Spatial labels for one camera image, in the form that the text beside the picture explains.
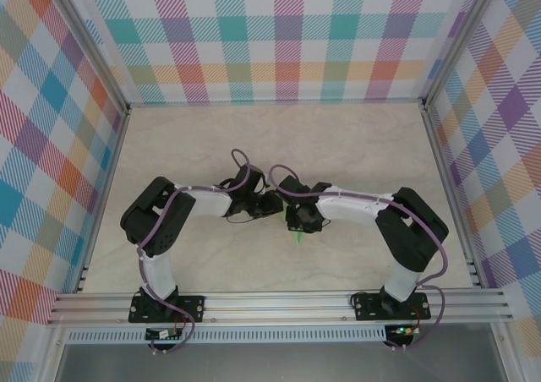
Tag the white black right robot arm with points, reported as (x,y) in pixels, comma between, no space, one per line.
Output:
(351,204)

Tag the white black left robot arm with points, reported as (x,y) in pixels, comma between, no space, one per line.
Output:
(207,202)

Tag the wide aluminium base rail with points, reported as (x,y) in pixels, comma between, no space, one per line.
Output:
(274,308)

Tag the thin aluminium frame rail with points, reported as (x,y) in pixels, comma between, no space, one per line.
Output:
(274,102)

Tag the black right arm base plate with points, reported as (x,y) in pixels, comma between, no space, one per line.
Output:
(367,308)

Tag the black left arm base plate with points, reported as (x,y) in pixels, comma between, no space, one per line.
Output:
(192,308)

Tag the aluminium side frame rail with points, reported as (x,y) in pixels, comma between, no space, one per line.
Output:
(452,196)
(101,204)

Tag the aluminium frame post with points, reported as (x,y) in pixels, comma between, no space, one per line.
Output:
(458,39)
(91,46)

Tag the aluminium frame leg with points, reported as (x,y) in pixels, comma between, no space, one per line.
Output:
(507,356)
(53,356)

